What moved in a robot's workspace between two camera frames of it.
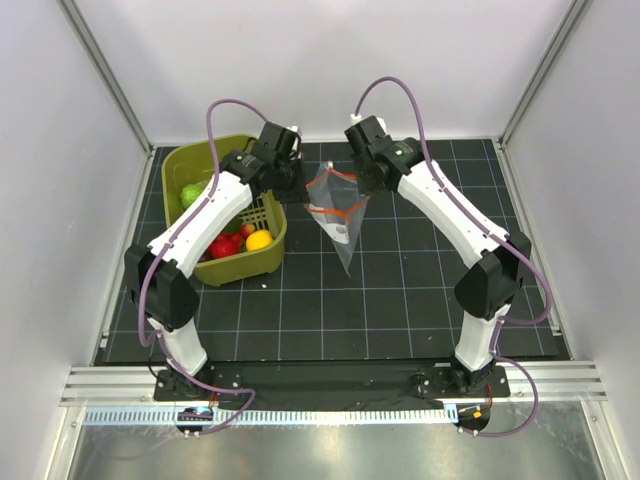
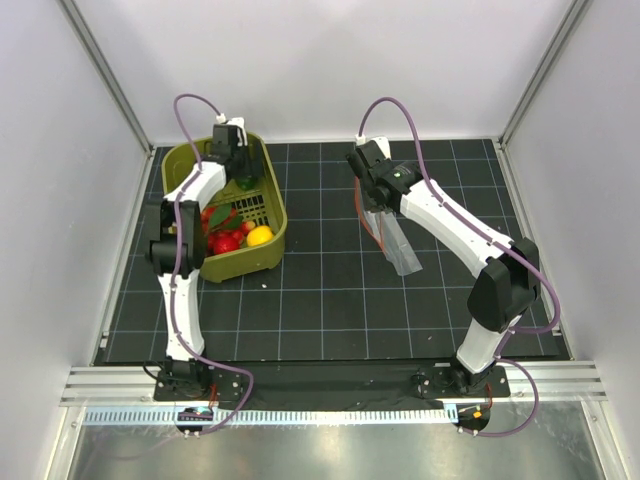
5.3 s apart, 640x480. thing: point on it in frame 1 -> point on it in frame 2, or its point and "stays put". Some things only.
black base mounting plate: x=333 y=386 stays put
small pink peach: x=247 y=229 stays put
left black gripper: x=299 y=194 -> x=249 y=169
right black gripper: x=376 y=188 -> x=363 y=188
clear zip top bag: x=335 y=209 -> x=393 y=240
